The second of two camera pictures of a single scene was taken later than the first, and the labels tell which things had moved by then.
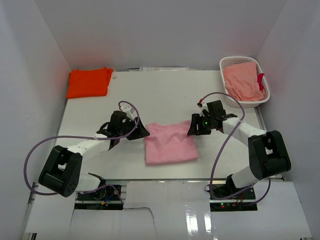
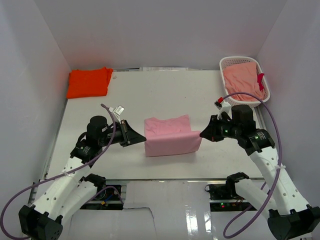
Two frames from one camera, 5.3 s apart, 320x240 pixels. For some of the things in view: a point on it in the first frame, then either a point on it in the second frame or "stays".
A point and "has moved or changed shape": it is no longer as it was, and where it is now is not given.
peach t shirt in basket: x=241 y=81 stays
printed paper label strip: x=163 y=69 stays
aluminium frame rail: x=31 y=201 stays
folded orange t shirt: x=86 y=83 stays
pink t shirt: x=169 y=144 has moved or changed shape
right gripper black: x=196 y=119 → x=211 y=132
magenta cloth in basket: x=259 y=77 stays
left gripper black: x=139 y=132 → x=129 y=136
